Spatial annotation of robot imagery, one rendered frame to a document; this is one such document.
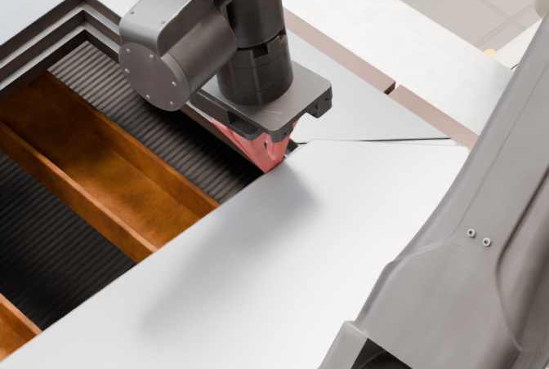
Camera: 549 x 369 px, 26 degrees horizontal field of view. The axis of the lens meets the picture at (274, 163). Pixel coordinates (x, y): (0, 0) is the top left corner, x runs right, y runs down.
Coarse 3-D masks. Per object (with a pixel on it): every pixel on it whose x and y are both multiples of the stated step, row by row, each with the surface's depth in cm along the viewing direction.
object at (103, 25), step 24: (72, 0) 108; (96, 0) 107; (48, 24) 107; (72, 24) 109; (96, 24) 109; (0, 48) 104; (24, 48) 106; (48, 48) 108; (72, 48) 110; (0, 72) 105; (24, 72) 106; (0, 96) 105; (264, 144) 100; (288, 144) 98; (456, 144) 97
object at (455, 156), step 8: (416, 144) 97; (424, 144) 97; (432, 144) 97; (440, 144) 97; (424, 152) 97; (432, 152) 97; (440, 152) 97; (448, 152) 97; (456, 152) 97; (464, 152) 97; (440, 160) 96; (448, 160) 96; (456, 160) 96; (464, 160) 96; (448, 168) 96; (456, 168) 96
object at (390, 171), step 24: (336, 144) 97; (360, 144) 97; (384, 144) 97; (408, 144) 97; (360, 168) 96; (384, 168) 96; (408, 168) 96; (432, 168) 96; (384, 192) 94; (408, 192) 94; (432, 192) 94; (408, 216) 93
